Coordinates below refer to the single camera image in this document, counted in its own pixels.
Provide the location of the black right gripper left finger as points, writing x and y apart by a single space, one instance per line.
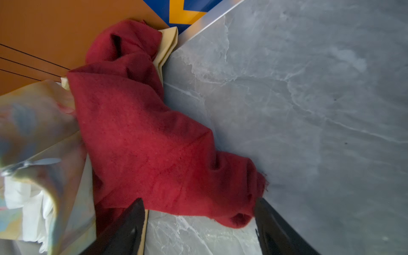
123 237

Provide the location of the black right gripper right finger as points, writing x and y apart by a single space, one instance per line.
275 235

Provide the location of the red fuzzy cloth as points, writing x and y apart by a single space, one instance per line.
140 148

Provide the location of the pale yellow cloth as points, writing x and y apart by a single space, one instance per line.
167 45

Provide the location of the white cloth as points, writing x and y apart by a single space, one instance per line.
26 216

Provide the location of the pastel floral cloth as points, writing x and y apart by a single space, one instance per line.
41 144

